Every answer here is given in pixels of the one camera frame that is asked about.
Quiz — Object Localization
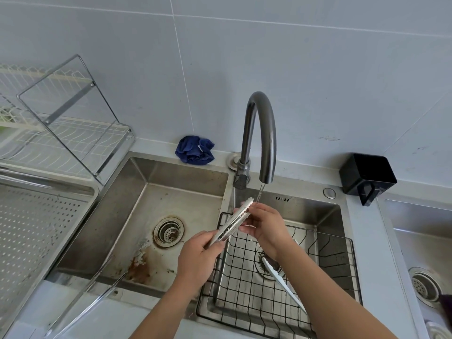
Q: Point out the long slim steel tongs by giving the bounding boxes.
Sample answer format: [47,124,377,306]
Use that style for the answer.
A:
[43,253,128,339]

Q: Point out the black wire sink basket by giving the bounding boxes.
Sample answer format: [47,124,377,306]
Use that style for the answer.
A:
[196,211,364,339]

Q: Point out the dark curved kitchen faucet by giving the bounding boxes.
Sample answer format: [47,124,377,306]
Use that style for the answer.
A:
[232,91,277,190]

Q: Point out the stainless steel single sink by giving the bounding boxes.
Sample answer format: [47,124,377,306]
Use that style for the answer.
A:
[376,193,452,339]

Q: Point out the blue crumpled cloth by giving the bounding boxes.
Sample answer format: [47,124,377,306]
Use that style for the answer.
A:
[175,135,215,166]

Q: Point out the serrated steel tongs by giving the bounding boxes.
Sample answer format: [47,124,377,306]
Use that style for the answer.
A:
[206,196,255,248]

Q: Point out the black plastic container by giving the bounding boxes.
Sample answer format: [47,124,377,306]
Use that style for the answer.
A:
[339,153,398,207]

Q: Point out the round steel drain strainer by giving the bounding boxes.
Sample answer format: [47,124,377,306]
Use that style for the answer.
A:
[153,216,185,248]
[258,252,285,281]
[408,267,443,308]

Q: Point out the stainless steel double sink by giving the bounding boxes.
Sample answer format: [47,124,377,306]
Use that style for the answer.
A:
[45,152,364,339]

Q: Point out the white round object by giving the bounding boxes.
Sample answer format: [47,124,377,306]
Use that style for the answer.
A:
[425,320,452,339]

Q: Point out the white plastic tongs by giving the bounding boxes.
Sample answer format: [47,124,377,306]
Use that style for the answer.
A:
[261,257,308,315]

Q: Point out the person's left forearm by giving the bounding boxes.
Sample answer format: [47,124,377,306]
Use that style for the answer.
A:
[129,278,213,339]

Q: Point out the perforated steel drain tray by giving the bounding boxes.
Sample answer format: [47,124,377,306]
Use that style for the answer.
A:
[0,165,100,336]

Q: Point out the person's right hand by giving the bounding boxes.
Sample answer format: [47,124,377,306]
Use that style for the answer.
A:
[233,202,294,262]

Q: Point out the white wire dish rack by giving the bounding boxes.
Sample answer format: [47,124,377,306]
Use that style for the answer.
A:
[0,54,137,186]

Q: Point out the person's right forearm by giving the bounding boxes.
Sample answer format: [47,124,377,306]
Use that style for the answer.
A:
[270,238,400,339]

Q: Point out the person's left hand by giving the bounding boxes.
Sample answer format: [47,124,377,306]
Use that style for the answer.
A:
[176,230,226,298]

